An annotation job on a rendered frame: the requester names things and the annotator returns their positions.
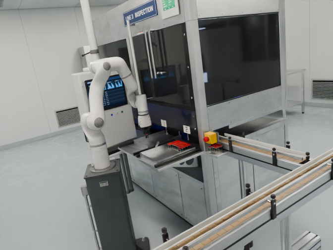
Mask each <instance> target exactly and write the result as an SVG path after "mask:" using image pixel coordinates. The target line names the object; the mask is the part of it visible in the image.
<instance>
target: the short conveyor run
mask: <svg viewBox="0 0 333 250"><path fill-rule="evenodd" d="M244 133H245V132H244V131H242V137H239V136H235V135H231V134H227V133H224V135H225V136H226V137H224V136H220V135H219V138H221V139H220V140H219V142H216V143H217V144H220V145H222V149H223V150H225V151H228V152H229V154H228V155H227V156H230V157H233V158H236V159H239V160H242V161H244V162H247V163H250V164H253V165H256V166H259V167H262V168H265V169H268V170H271V171H274V172H277V173H280V174H283V175H286V174H287V173H289V172H291V171H293V170H295V169H296V168H298V167H300V166H302V165H303V164H305V163H306V156H307V155H306V154H305V152H300V151H296V150H292V149H290V145H289V144H290V142H289V141H287V142H286V144H287V145H286V148H284V147H280V146H276V145H272V144H268V143H263V142H259V141H255V140H251V139H247V138H245V135H244ZM216 143H215V144H216Z"/></svg>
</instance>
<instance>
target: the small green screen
mask: <svg viewBox="0 0 333 250"><path fill-rule="evenodd" d="M160 5H161V12H162V19H167V18H170V17H173V16H176V15H179V14H180V10H179V2H178V0H160Z"/></svg>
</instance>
